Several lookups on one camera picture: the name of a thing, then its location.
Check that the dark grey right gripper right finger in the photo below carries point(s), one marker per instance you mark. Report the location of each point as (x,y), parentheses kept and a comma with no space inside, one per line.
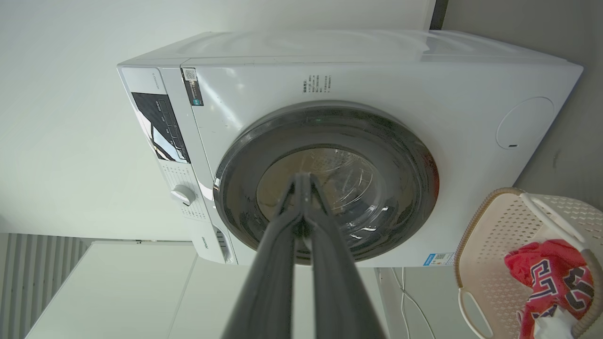
(339,292)

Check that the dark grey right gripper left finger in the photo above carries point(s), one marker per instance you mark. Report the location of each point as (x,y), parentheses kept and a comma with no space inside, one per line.
(273,282)

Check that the black round glass washer door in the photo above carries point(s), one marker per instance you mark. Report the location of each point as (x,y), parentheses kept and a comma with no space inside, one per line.
(400,155)

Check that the white front-load washing machine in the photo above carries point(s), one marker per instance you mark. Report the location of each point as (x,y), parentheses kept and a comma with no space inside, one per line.
(424,94)

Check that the white detergent drawer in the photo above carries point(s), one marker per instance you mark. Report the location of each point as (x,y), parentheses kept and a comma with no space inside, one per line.
(207,245)

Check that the blue energy label sticker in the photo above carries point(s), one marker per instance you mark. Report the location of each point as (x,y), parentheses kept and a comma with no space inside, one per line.
(438,259)

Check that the white washer control knob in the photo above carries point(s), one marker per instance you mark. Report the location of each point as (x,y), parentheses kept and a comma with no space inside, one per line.
(183,195)

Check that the white cabinet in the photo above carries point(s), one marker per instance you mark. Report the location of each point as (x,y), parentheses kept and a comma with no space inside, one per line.
(118,292)

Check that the cream perforated laundry basket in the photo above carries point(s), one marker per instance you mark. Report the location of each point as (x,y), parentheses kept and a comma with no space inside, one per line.
(490,245)

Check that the black washer display panel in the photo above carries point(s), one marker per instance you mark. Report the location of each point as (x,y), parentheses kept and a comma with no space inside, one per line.
(162,127)

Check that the red basketball jersey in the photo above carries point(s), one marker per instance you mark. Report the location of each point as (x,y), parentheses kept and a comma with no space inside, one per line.
(541,273)

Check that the black narrow QR sticker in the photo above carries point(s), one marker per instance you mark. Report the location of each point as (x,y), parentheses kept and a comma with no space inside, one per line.
(192,87)

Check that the grey ribbed panel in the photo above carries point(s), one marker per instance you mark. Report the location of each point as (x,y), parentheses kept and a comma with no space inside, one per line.
(28,282)

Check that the round white filter cover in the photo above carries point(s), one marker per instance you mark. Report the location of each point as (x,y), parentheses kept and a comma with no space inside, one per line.
(525,122)

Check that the black baseboard strip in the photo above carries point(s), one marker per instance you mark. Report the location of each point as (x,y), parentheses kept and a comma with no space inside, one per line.
(438,14)

